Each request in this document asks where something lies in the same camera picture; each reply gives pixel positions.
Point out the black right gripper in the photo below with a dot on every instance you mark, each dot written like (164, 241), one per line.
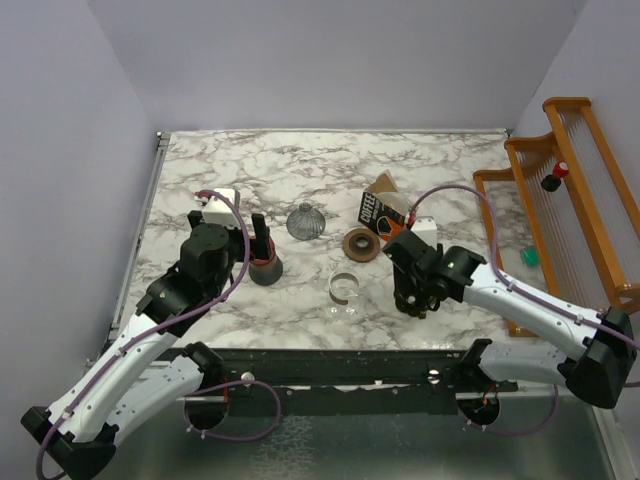
(402, 281)

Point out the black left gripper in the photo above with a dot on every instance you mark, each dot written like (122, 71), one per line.
(260, 244)

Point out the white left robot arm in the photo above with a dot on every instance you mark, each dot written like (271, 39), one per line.
(82, 430)

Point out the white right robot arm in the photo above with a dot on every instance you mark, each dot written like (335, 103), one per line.
(591, 353)

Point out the grey ribbed glass dripper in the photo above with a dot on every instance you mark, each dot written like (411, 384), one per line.
(306, 222)

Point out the round wooden dripper base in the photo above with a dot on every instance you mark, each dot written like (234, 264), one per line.
(361, 245)

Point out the coffee paper filter box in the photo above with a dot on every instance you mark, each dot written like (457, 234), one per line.
(385, 214)

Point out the green cap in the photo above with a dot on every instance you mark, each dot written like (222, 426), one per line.
(529, 257)

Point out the orange wooden rack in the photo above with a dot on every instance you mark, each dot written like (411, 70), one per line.
(587, 232)

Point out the red and black bottle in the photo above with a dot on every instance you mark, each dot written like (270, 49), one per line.
(552, 181)

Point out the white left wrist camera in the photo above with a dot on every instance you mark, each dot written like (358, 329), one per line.
(215, 211)

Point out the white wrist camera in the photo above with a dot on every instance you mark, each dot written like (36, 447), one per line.
(423, 231)
(215, 211)

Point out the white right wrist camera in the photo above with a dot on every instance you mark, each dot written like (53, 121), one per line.
(423, 231)

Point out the black front table rail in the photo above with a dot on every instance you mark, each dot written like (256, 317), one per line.
(344, 382)

